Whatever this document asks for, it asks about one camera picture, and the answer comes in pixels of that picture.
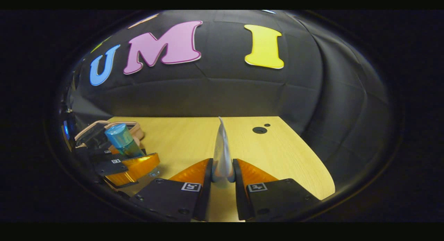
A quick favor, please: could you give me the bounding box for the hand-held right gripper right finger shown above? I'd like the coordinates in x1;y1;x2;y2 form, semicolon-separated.
233;158;322;222

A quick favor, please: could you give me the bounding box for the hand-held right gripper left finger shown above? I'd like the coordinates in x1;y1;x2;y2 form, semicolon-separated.
128;158;213;222

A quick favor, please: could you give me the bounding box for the pink suitcase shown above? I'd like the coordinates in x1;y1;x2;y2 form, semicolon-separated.
75;120;145;152

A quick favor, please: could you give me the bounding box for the blue green bottle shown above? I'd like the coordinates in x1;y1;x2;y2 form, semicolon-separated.
105;123;146;158

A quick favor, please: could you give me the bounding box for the light blue tube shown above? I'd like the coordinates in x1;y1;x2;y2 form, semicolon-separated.
212;117;236;183

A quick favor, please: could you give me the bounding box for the black backdrop cloth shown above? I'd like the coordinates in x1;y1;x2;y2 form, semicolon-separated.
69;10;396;200

